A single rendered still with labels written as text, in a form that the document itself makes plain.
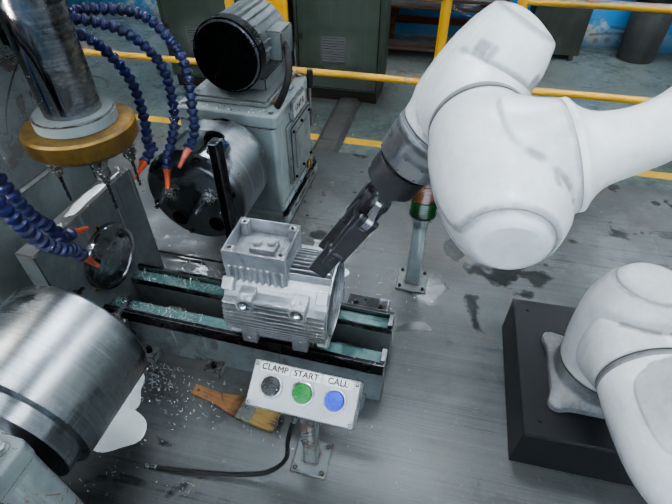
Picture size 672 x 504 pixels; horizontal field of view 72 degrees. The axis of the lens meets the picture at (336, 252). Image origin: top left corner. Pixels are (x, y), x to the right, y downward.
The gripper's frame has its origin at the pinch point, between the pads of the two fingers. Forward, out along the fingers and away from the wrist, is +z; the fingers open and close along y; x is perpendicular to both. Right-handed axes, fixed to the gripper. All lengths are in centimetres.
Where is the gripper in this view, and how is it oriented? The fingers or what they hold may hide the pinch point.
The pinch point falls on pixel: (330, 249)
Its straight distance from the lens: 73.7
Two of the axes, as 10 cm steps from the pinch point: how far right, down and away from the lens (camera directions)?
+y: -2.5, 6.5, -7.2
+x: 8.3, 5.2, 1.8
